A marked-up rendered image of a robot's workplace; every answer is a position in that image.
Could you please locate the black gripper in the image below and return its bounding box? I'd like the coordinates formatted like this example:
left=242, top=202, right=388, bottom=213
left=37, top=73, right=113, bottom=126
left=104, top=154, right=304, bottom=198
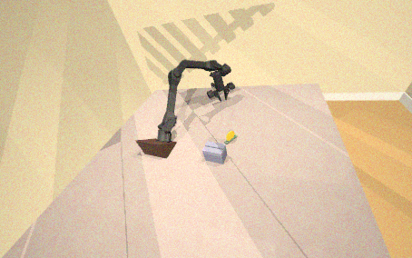
left=207, top=80, right=235, bottom=101

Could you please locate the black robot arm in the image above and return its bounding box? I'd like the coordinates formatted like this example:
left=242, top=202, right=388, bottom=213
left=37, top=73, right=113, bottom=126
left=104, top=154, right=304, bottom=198
left=155, top=59, right=231, bottom=143

